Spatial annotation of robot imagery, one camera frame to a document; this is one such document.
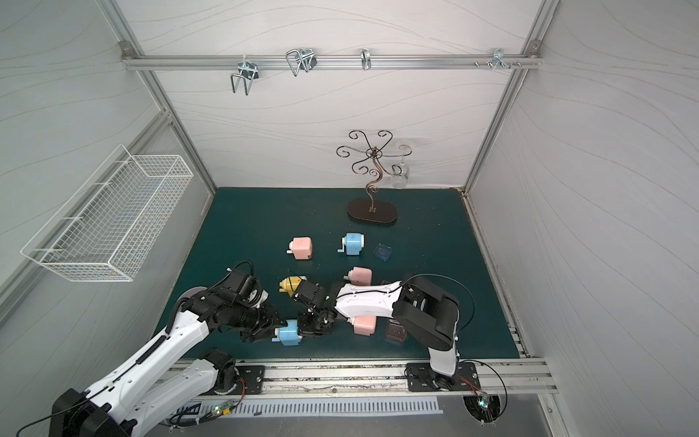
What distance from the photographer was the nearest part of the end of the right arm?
621 millimetres

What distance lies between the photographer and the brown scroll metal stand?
88cm

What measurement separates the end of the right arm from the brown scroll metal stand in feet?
1.22
